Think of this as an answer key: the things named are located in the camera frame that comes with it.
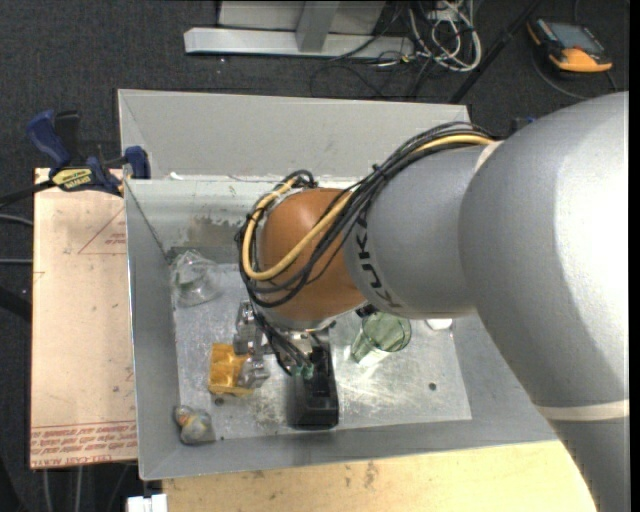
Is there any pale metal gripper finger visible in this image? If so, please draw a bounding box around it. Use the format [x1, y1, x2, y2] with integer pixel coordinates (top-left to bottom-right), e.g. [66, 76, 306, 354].
[233, 300, 258, 354]
[237, 351, 272, 390]

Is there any yellow toy block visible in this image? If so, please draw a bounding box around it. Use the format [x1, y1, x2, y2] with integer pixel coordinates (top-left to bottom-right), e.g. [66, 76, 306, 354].
[207, 342, 252, 399]

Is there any clear glass thing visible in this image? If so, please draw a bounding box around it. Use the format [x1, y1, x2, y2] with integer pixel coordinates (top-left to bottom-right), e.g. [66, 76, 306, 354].
[169, 248, 224, 308]

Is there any black box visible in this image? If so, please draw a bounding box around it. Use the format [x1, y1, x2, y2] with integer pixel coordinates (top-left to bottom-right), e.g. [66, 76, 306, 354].
[290, 368, 340, 431]

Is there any grey metal bin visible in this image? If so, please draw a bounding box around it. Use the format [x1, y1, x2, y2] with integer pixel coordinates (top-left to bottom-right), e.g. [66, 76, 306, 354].
[117, 88, 559, 481]

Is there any brown cardboard board, red print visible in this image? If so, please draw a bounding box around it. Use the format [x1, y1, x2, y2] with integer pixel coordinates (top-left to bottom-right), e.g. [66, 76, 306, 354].
[29, 167, 139, 470]

